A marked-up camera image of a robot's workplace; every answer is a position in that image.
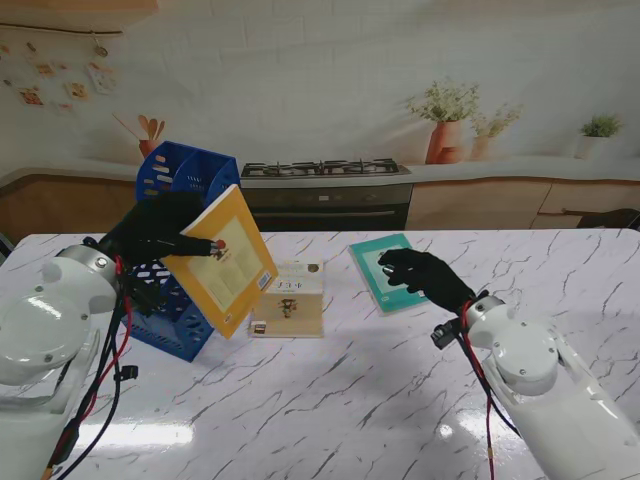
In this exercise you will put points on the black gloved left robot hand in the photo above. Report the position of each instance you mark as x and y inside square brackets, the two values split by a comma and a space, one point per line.
[150, 230]

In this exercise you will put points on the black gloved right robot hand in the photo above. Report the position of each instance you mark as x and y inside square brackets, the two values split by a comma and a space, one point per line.
[435, 280]

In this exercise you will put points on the teal book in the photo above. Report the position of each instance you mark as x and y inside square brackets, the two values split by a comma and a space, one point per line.
[365, 260]

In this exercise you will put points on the yellow book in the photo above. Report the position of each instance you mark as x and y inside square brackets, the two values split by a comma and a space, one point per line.
[235, 270]

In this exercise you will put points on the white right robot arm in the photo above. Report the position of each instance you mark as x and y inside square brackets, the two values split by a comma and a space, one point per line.
[525, 350]

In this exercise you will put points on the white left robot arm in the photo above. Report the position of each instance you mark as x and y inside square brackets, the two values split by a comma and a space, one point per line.
[50, 320]

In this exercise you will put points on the blue perforated plastic file rack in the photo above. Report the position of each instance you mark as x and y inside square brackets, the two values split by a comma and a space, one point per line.
[210, 167]

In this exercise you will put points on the beige and white book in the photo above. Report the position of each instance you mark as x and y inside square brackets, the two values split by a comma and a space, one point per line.
[295, 325]

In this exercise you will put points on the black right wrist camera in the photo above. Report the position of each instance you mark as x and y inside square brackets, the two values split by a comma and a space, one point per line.
[444, 336]

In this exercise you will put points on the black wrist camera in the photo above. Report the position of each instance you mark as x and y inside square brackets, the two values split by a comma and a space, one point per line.
[444, 336]
[147, 297]

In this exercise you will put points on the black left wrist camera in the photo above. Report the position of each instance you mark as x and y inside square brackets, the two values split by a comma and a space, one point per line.
[147, 297]

